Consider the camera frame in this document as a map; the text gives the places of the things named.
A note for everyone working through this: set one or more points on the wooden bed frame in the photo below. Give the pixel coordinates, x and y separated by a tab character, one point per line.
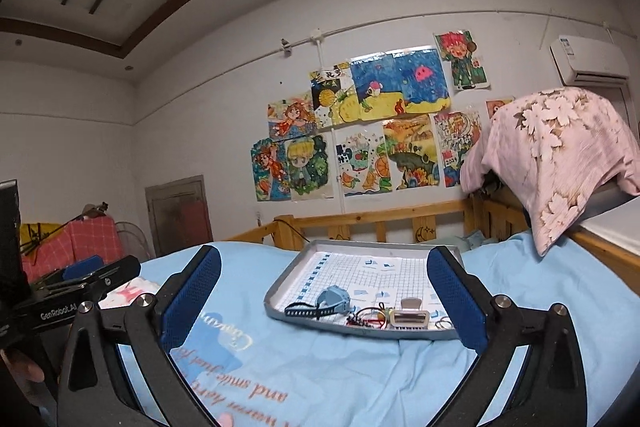
380	212

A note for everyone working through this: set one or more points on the brown wall door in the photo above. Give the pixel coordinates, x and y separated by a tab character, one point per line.
175	212

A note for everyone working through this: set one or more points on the red plaid cloth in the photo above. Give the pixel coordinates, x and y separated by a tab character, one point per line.
90	237

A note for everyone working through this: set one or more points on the white wall socket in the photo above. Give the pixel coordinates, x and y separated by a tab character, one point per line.
258	219

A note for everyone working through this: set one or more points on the light blue printed bedsheet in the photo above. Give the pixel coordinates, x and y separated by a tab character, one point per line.
325	372

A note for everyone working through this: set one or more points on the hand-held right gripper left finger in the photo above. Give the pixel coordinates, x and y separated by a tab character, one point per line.
192	302

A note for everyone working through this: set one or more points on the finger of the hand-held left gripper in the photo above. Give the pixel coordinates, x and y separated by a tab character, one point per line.
120	267
82	268

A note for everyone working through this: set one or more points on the pink floral quilt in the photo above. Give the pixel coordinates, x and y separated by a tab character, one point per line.
550	147

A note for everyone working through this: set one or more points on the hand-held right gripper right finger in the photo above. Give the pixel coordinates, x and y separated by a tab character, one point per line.
457	302

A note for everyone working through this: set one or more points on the white mattress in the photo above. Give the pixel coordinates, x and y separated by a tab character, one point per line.
612	219

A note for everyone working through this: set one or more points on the beige hair claw clip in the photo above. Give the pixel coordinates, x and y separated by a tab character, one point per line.
409	319

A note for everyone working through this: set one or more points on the group of coloured wall drawings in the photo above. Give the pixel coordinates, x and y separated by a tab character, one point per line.
380	82

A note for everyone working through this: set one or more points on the person's left hand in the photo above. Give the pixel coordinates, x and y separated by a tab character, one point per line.
27	367

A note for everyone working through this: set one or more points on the white air conditioner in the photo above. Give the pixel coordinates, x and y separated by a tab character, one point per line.
585	57

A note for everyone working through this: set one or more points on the yellow cloth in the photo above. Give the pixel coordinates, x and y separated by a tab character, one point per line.
35	237

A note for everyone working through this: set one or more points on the grey cardboard tray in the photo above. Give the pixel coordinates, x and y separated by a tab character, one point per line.
350	267

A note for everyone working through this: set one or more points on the dark cloth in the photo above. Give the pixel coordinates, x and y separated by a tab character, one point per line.
487	188

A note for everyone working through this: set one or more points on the blue-grey wrist watch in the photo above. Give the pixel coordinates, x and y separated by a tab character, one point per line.
334	297

